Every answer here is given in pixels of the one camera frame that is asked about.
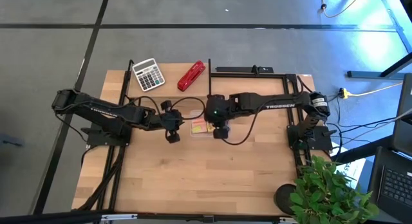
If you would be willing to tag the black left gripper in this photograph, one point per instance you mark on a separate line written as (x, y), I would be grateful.
(172, 119)

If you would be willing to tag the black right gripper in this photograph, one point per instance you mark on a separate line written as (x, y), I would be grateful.
(217, 109)

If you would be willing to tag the pink sticky note pad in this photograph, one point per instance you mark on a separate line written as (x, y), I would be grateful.
(200, 122)

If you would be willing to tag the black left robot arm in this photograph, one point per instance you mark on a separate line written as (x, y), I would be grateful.
(106, 111)

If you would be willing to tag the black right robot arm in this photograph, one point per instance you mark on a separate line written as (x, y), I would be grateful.
(280, 105)

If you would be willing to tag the wooden shelf with black legs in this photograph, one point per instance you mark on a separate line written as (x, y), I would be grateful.
(180, 93)

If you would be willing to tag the red stapler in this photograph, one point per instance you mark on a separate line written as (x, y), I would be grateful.
(191, 75)

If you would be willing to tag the grey desk calculator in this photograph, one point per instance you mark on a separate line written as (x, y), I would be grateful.
(148, 74)

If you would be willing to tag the black plant pot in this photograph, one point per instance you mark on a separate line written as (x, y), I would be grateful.
(282, 198)

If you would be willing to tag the green leafy plant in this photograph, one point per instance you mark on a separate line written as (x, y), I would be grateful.
(328, 192)

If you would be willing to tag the yellow power plug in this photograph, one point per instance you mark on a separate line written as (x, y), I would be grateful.
(343, 93)

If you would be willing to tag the white floor sign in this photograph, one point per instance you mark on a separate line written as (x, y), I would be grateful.
(354, 169)

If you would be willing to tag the dark floor object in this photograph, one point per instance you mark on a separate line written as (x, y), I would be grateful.
(9, 140)

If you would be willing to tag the open black laptop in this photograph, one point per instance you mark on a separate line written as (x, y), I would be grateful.
(397, 185)

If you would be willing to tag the black bar with mount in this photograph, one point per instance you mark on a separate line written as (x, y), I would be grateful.
(238, 69)

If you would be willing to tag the black aluminium table frame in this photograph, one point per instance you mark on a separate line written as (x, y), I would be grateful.
(291, 121)

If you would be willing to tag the black table edge rail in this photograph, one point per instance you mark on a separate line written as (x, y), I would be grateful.
(48, 217)

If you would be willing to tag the black desk frame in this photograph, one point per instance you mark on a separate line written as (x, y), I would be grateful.
(370, 74)

